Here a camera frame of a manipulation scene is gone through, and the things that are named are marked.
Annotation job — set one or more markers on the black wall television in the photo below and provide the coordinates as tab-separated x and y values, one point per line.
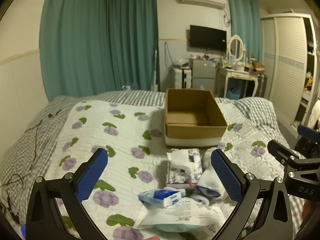
207	37

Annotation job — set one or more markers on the clear plastic bag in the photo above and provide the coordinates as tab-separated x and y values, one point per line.
180	63

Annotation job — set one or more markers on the small blue tissue pack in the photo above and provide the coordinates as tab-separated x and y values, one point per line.
160	197

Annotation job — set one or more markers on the person's right hand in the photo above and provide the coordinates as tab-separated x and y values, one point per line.
307	212

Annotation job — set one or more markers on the brown box on dresser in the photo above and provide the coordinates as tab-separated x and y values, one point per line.
258	66

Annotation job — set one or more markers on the narrow teal curtain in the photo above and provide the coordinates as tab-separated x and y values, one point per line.
243	25

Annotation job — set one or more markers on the floral tissue box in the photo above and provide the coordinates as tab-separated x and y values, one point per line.
175	177

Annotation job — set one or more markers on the white louvred wardrobe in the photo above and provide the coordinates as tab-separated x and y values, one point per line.
287	62

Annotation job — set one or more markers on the brown cardboard box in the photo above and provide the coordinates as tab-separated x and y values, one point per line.
195	130

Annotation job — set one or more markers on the plain white sock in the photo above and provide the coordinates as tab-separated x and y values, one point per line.
207	158

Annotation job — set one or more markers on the dark checked suitcase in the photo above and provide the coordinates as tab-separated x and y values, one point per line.
262	85

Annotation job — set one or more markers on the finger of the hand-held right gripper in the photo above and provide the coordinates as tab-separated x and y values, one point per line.
307	131
278	150

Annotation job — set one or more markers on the white drawer cabinet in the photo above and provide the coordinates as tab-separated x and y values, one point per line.
181	77

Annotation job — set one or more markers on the white printed plastic package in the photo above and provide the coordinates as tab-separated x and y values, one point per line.
185	212

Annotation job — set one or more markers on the white mop pole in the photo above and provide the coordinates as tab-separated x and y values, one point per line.
155	72

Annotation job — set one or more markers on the blue plastic basket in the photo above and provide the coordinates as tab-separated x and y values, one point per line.
234	93

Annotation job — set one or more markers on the white floral quilt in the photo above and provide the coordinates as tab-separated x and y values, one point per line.
100	135

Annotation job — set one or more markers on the small grey fridge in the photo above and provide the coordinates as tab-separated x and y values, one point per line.
202	73

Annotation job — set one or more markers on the white dressing table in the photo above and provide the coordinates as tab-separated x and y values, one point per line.
237	75

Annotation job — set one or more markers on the oval white vanity mirror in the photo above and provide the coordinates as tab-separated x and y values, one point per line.
236	46

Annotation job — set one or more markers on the white sock with blue cuff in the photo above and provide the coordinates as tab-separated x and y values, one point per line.
208	182

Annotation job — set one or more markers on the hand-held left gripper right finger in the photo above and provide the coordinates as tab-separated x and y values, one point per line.
226	177

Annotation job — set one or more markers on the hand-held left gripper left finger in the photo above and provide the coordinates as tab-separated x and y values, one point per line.
92	175

